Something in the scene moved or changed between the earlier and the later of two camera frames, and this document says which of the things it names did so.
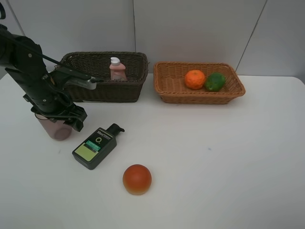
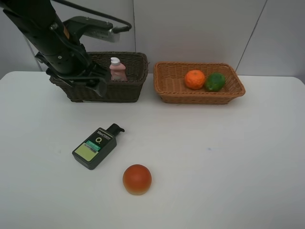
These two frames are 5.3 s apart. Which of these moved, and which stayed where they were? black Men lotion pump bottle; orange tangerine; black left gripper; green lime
Moved: black left gripper
Stayed: orange tangerine; green lime; black Men lotion pump bottle
